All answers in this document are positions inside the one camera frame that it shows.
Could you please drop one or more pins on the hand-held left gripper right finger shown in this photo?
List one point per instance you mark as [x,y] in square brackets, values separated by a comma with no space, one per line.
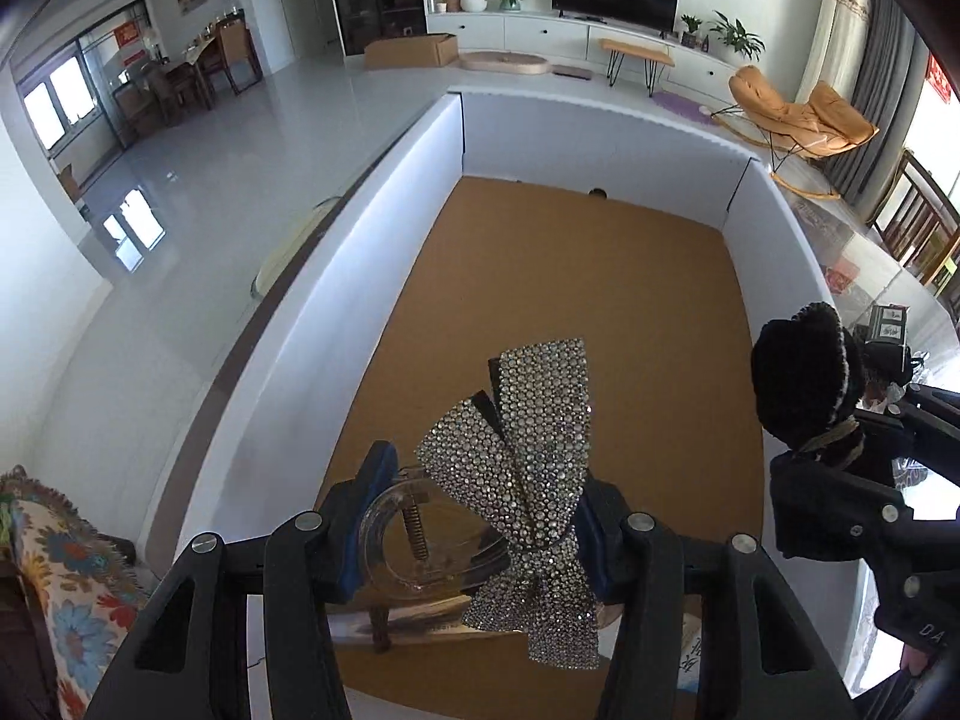
[592,540]

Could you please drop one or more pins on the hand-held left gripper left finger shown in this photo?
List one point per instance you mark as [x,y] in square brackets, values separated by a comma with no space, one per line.
[375,480]

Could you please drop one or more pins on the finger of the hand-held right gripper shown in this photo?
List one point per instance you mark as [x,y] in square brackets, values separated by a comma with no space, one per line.
[922,401]
[832,510]

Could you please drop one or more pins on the rhinestone bow hair clip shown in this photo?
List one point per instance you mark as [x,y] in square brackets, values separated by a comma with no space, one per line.
[525,465]

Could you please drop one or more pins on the black fuzzy pompom item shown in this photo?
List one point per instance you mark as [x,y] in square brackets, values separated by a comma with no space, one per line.
[795,375]

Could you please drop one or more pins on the white storage box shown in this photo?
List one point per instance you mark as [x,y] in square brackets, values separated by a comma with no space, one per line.
[337,277]

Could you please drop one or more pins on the black rectangular box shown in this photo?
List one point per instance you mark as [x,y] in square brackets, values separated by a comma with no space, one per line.
[889,326]

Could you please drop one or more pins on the blue white medicine box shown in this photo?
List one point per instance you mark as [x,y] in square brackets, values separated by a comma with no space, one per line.
[691,660]

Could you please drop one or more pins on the orange lounge chair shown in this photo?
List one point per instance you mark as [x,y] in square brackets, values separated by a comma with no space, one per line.
[825,116]

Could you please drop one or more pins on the grey curtain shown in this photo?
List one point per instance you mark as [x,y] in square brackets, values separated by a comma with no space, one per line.
[877,90]

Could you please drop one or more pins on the floral woven cloth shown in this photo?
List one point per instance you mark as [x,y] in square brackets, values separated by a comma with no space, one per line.
[67,585]

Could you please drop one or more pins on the white curtain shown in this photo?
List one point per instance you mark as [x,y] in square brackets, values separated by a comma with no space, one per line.
[832,30]

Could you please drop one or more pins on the purple floor mat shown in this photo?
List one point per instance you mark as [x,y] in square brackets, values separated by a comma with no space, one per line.
[682,103]

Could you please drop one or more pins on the large potted plant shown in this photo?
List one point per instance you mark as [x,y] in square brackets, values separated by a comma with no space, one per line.
[739,34]

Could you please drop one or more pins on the cardboard box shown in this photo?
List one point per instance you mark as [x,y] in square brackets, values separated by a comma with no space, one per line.
[412,51]

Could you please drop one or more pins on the beige oval pet bed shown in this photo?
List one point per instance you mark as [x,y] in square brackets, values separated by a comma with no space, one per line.
[502,64]

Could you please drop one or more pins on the small potted plant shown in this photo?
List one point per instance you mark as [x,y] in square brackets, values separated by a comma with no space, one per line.
[690,26]

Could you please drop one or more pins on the wooden dining chair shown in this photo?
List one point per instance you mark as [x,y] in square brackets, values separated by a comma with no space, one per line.
[232,52]

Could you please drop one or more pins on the wooden dining table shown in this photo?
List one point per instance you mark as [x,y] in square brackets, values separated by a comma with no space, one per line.
[176,75]

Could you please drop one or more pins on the wooden bench with metal legs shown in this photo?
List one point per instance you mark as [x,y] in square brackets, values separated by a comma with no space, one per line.
[637,49]

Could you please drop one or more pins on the white television cabinet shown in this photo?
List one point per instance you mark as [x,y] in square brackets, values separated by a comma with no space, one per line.
[540,34]

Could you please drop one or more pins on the red window sign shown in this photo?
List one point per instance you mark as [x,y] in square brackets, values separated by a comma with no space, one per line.
[128,33]

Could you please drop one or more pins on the red wall decoration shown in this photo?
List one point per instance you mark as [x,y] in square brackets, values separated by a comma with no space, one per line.
[939,79]

